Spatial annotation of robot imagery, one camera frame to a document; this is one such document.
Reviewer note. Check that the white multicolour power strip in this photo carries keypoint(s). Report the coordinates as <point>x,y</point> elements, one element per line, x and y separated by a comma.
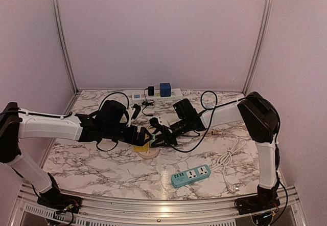
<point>138,96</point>

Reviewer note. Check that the black power adapter with cable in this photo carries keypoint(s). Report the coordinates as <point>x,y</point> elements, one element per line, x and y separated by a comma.
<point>147,102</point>

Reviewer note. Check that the right aluminium frame post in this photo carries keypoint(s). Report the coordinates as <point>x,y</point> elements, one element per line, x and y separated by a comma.
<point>258,45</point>

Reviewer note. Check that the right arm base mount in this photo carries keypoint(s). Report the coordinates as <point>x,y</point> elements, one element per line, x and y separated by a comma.
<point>264,199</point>

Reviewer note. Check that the yellow cube power socket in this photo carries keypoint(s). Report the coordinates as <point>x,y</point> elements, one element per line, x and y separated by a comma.
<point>140,148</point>

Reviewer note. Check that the blue cube power socket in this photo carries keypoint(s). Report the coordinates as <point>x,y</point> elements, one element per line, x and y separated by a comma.
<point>165,89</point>

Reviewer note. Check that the left aluminium frame post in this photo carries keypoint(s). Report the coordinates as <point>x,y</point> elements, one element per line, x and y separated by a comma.
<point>63,46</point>

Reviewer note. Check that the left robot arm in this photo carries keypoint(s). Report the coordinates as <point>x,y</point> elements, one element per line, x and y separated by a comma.
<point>111,121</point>

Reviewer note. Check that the green cube plug adapter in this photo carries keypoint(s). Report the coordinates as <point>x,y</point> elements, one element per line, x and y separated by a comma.
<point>152,141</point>

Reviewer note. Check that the pink round power socket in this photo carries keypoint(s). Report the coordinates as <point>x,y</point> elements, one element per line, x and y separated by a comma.
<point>150,153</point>

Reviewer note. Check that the aluminium front rail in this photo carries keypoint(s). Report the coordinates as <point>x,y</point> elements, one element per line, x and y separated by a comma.
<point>102,210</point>

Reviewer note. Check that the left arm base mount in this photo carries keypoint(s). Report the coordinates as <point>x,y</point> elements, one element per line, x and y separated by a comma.
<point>57,198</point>

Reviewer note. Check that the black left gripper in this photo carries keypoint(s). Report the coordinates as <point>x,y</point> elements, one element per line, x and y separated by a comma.
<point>140,141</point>

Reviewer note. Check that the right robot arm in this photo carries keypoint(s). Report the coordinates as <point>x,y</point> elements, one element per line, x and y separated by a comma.
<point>259,116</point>

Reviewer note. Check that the aluminium frame post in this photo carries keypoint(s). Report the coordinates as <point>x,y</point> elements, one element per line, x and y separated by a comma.
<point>258,45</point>
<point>63,46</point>

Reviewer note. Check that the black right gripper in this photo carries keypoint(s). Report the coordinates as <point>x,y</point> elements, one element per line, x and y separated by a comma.
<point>167,137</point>

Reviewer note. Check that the teal power strip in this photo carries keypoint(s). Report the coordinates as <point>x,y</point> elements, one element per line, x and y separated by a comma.
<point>190,176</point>

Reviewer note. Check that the light blue USB charger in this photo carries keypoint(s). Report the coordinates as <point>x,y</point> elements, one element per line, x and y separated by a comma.
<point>209,105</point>

